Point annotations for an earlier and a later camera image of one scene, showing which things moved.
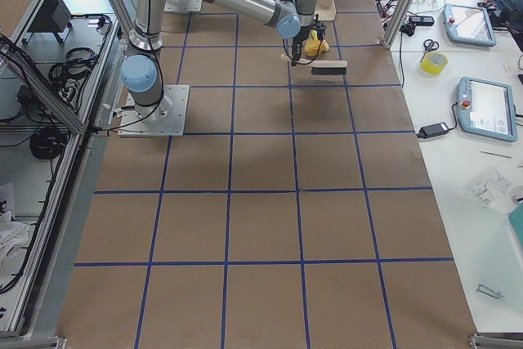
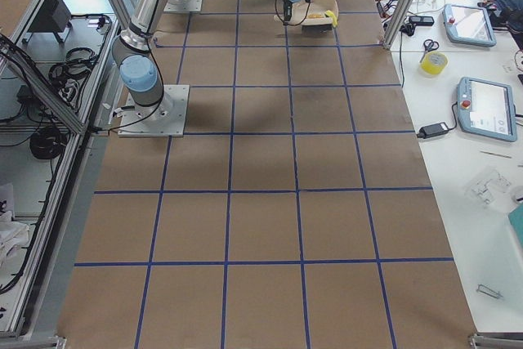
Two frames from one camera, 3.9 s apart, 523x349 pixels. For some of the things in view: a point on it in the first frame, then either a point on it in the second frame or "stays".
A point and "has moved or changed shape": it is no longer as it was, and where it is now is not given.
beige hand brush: x=321 y=67 has moved or changed shape
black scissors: x=430 y=46 stays
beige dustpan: x=325 y=6 stays
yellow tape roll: x=434 y=63 stays
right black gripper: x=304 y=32 to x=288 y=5
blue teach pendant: x=485 y=108 stays
